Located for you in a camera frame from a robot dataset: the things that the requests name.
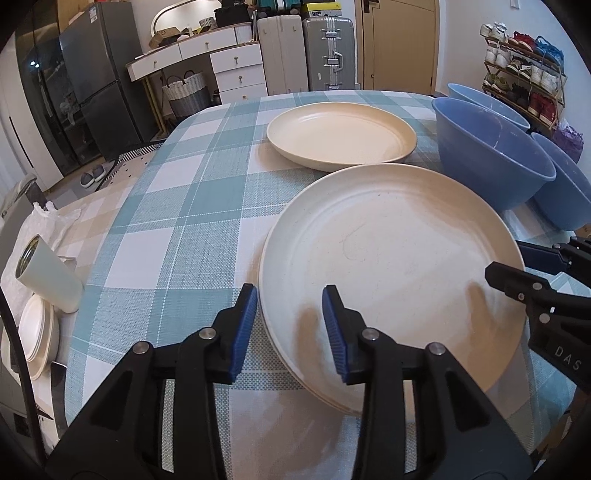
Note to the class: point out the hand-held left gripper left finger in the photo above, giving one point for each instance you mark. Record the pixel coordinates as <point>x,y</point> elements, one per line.
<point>244,332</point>

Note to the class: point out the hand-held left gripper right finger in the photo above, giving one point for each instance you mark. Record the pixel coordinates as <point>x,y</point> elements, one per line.
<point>334,332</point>

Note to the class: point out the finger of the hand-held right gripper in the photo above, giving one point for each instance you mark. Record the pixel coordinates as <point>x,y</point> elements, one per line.
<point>535,256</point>
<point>508,281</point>

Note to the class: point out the blue bowl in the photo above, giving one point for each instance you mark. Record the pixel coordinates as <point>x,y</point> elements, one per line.
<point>485,152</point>
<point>480,99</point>
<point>568,194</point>

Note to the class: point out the deep cream plate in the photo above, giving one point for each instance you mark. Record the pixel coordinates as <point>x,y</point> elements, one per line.
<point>332,134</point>

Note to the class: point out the stack of small white plates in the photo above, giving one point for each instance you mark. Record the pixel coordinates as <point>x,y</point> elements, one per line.
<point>37,332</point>

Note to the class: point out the purple bag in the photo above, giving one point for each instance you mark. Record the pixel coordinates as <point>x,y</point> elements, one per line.
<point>569,141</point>

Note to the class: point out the teal checked tablecloth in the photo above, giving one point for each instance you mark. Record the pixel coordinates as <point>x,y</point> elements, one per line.
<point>184,221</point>

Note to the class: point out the white tumbler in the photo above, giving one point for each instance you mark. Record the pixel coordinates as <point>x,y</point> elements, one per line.
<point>51,281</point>

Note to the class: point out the black white patterned rug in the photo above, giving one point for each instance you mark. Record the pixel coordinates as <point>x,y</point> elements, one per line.
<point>134,159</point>

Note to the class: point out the pair of grey slippers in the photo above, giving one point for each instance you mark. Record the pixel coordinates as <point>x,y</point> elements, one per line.
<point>92,176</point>

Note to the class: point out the white plastic bag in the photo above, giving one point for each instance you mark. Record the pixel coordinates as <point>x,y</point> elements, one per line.
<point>53,221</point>

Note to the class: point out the grey white woven basket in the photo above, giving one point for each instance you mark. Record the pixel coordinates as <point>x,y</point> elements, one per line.
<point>187,97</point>

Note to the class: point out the wooden door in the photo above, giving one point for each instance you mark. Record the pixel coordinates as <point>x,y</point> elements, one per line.
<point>397,41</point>

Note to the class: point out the white dressing table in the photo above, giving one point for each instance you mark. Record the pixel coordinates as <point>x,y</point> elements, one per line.
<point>231,60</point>

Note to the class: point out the beige suitcase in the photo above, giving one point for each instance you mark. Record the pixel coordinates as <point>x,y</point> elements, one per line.
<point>281,55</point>

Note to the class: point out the silver suitcase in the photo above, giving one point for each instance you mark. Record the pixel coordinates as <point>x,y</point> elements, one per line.
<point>328,50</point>

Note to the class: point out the grey fridge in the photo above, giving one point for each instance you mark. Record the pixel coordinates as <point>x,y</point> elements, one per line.
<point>106,83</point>

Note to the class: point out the black glass cabinet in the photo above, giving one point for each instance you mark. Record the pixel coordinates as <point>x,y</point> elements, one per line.
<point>46,106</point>

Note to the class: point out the black bag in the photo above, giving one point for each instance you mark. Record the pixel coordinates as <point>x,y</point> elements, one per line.
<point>233,16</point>

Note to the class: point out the arched mirror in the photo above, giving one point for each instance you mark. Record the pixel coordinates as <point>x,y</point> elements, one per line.
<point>184,14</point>

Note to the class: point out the teal suitcase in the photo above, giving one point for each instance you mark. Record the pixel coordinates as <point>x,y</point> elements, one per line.
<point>277,5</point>

